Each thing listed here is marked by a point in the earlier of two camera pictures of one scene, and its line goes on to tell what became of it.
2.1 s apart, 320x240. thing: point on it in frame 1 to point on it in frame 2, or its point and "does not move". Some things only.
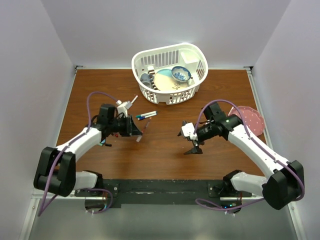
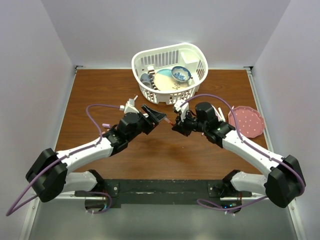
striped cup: (151, 71) does not move
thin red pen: (147, 124) to (167, 120)
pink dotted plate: (253, 119) does not move
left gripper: (130, 128) to (154, 117)
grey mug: (146, 79) does not move
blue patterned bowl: (180, 73) does not move
